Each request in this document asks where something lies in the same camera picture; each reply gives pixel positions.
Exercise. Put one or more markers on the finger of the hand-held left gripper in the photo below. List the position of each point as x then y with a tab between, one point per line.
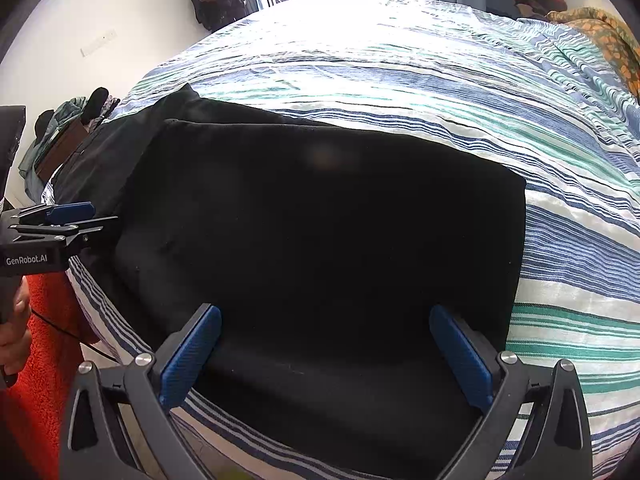
70	211
65	234

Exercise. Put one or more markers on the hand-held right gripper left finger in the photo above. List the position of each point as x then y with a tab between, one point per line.
192	355

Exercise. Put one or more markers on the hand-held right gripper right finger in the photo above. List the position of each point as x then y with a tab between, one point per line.
460	355

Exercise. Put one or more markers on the black pants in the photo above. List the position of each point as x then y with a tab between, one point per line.
325	235

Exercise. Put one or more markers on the person's left hand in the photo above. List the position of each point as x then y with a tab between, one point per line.
12	330

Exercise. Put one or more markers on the brown bag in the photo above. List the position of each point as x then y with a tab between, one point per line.
60	147

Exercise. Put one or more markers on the pile of clothes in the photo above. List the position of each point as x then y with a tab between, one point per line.
55	120

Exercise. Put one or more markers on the black sock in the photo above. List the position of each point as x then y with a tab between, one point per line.
95	102

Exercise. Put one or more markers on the person's orange fleece clothing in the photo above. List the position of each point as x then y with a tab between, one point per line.
45	385

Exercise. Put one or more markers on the bed with striped sheet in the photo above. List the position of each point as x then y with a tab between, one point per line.
450	85

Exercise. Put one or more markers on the orange floral blanket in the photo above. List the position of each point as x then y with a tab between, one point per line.
600	35

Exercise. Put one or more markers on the red and black cloth heap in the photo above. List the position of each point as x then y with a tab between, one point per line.
537	0

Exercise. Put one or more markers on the white wall plate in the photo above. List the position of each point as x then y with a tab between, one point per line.
99	42

